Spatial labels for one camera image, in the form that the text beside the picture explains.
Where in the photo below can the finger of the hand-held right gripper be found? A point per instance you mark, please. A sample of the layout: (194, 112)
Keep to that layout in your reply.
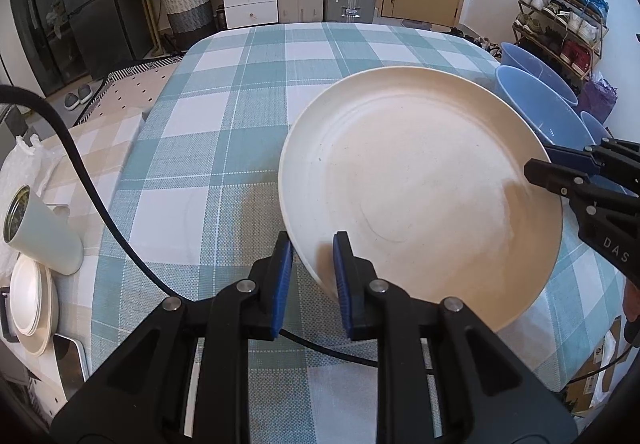
(555, 173)
(615, 158)

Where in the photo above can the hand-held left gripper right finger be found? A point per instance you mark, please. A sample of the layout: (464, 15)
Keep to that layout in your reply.
(342, 284)

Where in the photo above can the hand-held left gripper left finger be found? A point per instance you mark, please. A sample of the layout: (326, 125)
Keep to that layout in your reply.
(281, 284)

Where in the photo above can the large cream plate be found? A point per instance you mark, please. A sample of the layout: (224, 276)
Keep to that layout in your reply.
(425, 173)

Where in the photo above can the person's right hand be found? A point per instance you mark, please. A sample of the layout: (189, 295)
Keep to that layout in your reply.
(632, 301)

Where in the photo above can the purple bag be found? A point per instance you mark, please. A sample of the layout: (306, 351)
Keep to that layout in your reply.
(597, 96)

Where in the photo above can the wooden shoe rack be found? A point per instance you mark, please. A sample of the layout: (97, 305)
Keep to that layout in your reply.
(597, 48)

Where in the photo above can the printed cardboard box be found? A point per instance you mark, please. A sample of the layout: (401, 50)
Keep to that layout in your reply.
(595, 374)

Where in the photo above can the green checked tablecloth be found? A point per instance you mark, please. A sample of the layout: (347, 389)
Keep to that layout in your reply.
(225, 123)

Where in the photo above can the dark screen tablet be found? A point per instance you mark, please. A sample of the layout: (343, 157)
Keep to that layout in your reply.
(70, 359)

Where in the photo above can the beige checked tablecloth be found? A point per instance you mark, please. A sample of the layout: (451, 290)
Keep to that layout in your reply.
(100, 143)

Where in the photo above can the white tumbler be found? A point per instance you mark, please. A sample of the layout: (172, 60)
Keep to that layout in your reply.
(47, 239)

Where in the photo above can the white dotted floor mat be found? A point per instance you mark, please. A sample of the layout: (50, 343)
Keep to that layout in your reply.
(125, 93)

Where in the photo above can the stack of white dishes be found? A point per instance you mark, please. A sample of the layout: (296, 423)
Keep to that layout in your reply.
(32, 304)

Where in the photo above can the striped black white rug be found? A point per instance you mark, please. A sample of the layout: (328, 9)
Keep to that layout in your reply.
(145, 66)

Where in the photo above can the dark bottle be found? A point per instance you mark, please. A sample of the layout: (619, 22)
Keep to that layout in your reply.
(221, 16)

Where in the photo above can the white plastic wrap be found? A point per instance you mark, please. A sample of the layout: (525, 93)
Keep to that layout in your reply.
(30, 168)

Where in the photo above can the grey white woven basket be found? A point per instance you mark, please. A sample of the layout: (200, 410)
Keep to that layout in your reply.
(189, 11)

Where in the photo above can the dark glass cabinet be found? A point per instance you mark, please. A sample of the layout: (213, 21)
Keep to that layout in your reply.
(35, 23)

